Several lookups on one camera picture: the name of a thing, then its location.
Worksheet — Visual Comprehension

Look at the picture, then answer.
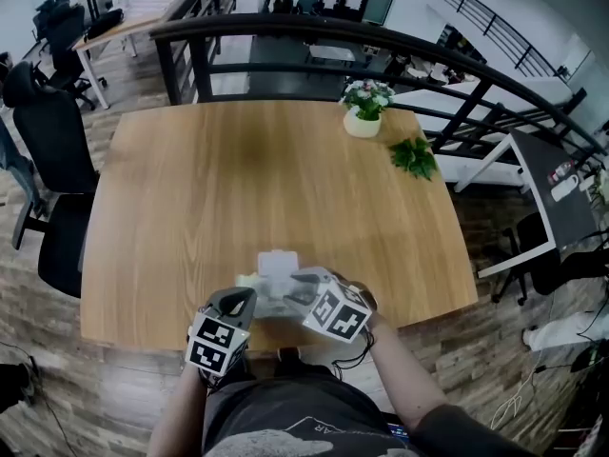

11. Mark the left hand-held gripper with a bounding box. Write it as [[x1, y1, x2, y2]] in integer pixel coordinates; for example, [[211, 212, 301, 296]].
[[184, 286, 259, 379]]

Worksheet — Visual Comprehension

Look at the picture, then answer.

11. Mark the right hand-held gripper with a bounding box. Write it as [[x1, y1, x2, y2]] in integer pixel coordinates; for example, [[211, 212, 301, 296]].
[[288, 266, 374, 346]]

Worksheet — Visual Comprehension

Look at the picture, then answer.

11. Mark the pale green plastic box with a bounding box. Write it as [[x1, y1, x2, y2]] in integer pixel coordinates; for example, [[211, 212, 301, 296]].
[[234, 248, 316, 322]]

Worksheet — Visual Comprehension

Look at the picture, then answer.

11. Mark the person's left forearm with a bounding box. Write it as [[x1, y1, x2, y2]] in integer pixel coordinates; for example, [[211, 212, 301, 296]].
[[146, 363, 209, 457]]

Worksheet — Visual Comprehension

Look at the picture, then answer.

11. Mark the person's right forearm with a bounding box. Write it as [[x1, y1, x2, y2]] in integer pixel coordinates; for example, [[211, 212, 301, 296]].
[[367, 310, 449, 431]]

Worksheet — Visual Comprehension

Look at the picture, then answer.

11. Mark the person's dark t-shirt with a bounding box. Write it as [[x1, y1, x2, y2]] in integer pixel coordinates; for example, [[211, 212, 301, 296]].
[[201, 372, 541, 457]]

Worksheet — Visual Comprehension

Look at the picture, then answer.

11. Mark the wooden table with white legs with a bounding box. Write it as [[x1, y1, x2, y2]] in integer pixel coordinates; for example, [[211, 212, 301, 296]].
[[79, 99, 481, 352]]

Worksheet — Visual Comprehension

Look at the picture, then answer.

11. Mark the green leafy plant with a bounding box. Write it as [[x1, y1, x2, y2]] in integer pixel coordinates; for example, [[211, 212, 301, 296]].
[[387, 135, 440, 182]]

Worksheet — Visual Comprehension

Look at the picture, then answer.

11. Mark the flowering plant in white pot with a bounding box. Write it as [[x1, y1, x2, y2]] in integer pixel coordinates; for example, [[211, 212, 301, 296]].
[[339, 78, 397, 141]]

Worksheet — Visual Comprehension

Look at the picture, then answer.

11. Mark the grey table with white legs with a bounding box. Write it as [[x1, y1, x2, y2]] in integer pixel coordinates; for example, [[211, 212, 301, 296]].
[[453, 128, 601, 281]]

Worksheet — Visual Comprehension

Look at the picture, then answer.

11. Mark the white jug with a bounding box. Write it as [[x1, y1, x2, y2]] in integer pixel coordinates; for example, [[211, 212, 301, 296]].
[[550, 173, 581, 204]]

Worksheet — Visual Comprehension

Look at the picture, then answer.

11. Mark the black mesh-back office chair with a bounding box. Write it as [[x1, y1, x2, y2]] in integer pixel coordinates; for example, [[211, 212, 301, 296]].
[[1, 59, 102, 300]]

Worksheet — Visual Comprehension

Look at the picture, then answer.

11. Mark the red-label bottle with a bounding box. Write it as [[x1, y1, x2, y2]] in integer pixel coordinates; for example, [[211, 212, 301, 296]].
[[546, 160, 575, 186]]

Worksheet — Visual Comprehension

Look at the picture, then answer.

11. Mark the checkered cloth stool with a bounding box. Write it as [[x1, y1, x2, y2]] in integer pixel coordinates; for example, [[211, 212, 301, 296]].
[[569, 415, 609, 457]]

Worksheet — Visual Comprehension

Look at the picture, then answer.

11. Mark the black curved metal railing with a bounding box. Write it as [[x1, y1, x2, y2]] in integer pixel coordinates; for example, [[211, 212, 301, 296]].
[[148, 13, 609, 162]]

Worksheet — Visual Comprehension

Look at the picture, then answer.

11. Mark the black straight balcony railing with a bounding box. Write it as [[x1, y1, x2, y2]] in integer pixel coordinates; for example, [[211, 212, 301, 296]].
[[434, 0, 563, 79]]

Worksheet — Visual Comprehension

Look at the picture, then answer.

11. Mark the light wooden side table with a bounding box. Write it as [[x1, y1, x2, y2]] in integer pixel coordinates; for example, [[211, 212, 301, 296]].
[[69, 0, 192, 112]]

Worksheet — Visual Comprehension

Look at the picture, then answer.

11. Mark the black bag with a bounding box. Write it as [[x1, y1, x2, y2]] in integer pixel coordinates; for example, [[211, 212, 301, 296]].
[[87, 8, 126, 41]]

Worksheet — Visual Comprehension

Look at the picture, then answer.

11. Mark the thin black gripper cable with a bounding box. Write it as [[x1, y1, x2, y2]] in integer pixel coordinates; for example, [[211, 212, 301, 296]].
[[329, 328, 378, 381]]

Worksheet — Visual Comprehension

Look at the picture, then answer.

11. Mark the white floor cable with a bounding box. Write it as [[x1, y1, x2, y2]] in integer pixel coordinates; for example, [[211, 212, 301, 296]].
[[488, 363, 544, 431]]

